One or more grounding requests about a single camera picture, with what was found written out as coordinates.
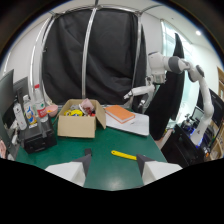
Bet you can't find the cardboard box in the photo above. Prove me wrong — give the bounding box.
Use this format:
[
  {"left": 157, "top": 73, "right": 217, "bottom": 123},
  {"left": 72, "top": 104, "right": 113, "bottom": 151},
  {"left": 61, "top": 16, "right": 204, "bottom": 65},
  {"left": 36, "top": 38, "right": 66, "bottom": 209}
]
[{"left": 57, "top": 98, "right": 107, "bottom": 139}]

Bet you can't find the white Alien Water bottle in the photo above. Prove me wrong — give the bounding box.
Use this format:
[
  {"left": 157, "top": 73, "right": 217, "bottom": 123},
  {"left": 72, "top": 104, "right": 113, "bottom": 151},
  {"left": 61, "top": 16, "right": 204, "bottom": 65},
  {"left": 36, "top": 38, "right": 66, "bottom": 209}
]
[{"left": 12, "top": 98, "right": 28, "bottom": 131}]

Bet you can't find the black curtain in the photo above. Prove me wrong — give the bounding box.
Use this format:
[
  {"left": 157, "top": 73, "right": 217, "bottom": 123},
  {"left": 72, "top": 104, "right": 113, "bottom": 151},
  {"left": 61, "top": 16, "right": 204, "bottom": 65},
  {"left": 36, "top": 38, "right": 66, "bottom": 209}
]
[{"left": 41, "top": 8, "right": 148, "bottom": 106}]

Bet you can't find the black desk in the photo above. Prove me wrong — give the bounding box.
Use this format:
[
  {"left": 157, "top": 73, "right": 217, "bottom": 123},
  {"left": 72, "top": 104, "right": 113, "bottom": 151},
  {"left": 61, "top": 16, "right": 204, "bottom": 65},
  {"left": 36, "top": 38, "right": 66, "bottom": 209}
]
[{"left": 160, "top": 123, "right": 212, "bottom": 169}]

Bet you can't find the bottle with yellow label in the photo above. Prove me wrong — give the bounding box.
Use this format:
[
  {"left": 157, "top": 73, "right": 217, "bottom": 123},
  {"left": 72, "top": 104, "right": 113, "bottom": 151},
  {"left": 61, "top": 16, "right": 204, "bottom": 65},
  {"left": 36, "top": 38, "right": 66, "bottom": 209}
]
[{"left": 22, "top": 94, "right": 38, "bottom": 129}]

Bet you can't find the black box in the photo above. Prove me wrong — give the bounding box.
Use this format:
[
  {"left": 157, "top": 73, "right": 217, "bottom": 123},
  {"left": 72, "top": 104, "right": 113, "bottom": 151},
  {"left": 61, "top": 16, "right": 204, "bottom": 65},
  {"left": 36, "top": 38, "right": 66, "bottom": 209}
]
[{"left": 19, "top": 115, "right": 58, "bottom": 155}]

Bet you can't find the metal frame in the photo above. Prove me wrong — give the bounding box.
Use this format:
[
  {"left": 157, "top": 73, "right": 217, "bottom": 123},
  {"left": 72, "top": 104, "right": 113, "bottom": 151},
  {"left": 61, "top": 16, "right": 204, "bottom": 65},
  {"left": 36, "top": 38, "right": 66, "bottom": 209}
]
[{"left": 29, "top": 3, "right": 161, "bottom": 100}]

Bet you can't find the pink white packet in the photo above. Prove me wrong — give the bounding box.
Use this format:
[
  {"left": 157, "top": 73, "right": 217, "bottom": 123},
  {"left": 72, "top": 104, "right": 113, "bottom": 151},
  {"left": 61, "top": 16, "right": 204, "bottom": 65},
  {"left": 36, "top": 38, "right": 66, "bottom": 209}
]
[{"left": 79, "top": 97, "right": 96, "bottom": 117}]

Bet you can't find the clear bottle with red label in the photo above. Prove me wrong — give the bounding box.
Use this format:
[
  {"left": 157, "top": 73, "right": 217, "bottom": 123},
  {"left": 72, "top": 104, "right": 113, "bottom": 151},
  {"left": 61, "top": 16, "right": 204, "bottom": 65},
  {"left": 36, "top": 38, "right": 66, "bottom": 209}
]
[{"left": 33, "top": 83, "right": 50, "bottom": 123}]

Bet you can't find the pink bowl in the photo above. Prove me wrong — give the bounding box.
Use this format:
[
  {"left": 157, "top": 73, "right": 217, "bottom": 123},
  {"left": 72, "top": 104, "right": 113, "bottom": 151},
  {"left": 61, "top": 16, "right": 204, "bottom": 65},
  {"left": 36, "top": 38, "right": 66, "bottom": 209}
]
[{"left": 45, "top": 104, "right": 59, "bottom": 118}]

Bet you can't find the white paper sheet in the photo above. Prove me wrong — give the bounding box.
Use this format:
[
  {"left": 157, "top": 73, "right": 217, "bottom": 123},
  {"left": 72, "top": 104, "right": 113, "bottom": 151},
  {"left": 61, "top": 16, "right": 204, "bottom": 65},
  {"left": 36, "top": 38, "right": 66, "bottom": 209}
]
[{"left": 105, "top": 112, "right": 150, "bottom": 137}]

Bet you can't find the orange book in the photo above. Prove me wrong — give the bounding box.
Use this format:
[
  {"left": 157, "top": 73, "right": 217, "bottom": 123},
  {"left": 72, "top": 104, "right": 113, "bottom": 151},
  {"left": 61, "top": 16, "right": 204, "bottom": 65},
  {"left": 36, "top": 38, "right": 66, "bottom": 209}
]
[{"left": 104, "top": 104, "right": 136, "bottom": 125}]

